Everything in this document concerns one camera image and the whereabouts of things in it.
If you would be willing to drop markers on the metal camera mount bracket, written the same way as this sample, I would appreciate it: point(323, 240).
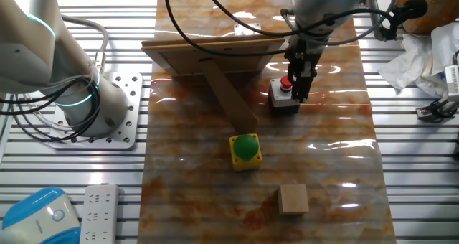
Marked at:
point(426, 112)

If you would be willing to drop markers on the brown cardboard box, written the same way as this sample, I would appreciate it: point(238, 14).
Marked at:
point(441, 7)

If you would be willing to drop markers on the blue white plastic device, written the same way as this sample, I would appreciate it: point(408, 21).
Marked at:
point(36, 219)

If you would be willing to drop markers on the orange marble pattern mat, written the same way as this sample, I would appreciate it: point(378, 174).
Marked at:
point(161, 201)

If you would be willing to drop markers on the green button yellow box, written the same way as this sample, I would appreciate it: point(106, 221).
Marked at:
point(245, 147)

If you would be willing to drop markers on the white power strip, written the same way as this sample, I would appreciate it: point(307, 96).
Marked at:
point(98, 215)

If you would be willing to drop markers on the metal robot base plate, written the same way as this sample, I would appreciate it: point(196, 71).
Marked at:
point(120, 131)

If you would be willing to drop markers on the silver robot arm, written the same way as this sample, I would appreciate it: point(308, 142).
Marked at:
point(36, 39)

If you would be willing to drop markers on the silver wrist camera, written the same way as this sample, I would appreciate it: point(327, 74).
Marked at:
point(374, 18)

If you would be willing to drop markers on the crumpled white tissue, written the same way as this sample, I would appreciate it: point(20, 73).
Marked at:
point(412, 61)

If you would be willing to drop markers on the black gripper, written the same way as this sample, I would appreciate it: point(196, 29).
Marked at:
point(305, 57)

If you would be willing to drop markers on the light wooden block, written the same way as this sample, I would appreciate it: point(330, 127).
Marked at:
point(293, 199)

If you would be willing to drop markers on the wooden picture frame stand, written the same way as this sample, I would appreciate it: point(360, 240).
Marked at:
point(186, 59)

